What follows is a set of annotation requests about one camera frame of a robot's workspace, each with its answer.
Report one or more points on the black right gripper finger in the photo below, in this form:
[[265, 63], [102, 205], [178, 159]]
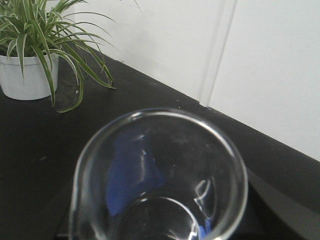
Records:
[[271, 215]]

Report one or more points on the clear glass beaker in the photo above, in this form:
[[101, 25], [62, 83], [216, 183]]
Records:
[[158, 174]]

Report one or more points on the white plant pot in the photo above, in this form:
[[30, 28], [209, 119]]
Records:
[[30, 83]]

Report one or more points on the green spider plant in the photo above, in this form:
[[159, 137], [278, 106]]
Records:
[[28, 28]]

